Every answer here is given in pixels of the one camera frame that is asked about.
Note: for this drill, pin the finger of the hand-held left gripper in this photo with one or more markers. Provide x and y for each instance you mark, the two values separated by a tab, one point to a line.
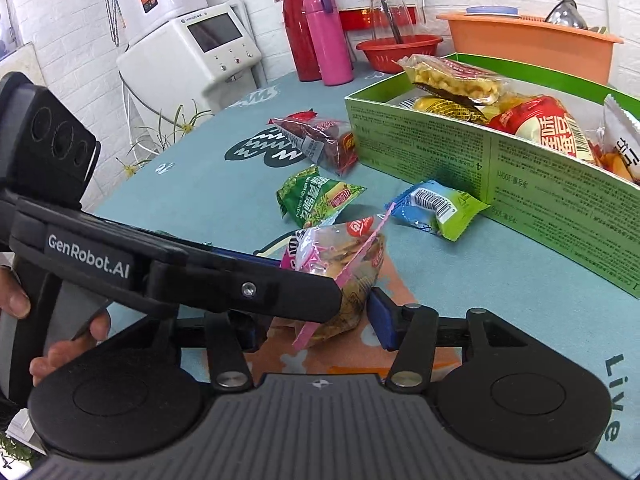
240	259
250	292

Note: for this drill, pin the white snack packet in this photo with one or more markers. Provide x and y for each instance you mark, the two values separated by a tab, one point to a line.
622	135

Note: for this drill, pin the dark red snack packet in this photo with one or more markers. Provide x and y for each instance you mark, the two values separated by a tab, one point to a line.
320	140

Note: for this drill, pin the blue and green snack packet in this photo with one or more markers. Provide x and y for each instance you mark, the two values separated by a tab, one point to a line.
440	210

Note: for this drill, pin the metal spoon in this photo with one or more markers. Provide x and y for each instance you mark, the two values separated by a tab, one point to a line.
392	22

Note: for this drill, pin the clear packet of yellow puffs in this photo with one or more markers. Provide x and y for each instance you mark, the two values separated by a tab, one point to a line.
450	82

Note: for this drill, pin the white appliance with screen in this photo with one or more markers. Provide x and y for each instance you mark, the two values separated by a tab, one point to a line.
165	70

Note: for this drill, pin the orange plastic basin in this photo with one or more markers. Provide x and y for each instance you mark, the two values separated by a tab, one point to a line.
525	45

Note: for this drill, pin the blue lidded container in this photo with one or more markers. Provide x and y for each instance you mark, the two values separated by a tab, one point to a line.
490	10

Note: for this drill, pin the pink clear snack packet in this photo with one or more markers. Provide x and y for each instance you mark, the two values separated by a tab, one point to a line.
345	255

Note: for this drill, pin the glass pitcher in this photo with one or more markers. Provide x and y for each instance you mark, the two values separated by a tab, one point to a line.
405	10

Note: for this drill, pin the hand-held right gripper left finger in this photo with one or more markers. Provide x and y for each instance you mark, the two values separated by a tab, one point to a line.
255	335

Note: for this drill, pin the pink thermos bottle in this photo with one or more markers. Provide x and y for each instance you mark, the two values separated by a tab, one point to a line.
327	45

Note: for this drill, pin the person's left hand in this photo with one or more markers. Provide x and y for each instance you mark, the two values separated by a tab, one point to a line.
65	355

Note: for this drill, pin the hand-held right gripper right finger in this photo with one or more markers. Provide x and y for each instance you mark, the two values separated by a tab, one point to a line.
381	317

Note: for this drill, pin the red and gold snack packet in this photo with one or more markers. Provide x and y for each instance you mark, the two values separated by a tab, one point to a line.
540	125

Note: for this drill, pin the red thermos jug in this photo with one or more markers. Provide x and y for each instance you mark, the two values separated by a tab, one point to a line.
297	35

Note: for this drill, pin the red flat box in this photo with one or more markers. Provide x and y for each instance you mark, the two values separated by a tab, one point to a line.
355	19

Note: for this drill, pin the green cardboard box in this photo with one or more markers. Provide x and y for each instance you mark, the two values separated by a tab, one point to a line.
550	200

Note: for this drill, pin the white water purifier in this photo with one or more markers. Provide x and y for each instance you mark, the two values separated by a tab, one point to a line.
170	10

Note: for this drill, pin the red plastic basin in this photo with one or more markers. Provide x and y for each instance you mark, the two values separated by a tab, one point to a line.
395	59

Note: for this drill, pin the teal printed tablecloth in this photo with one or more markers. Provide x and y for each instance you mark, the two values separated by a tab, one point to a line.
210	200

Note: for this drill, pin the steel kettle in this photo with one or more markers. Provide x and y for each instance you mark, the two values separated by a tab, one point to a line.
567	15

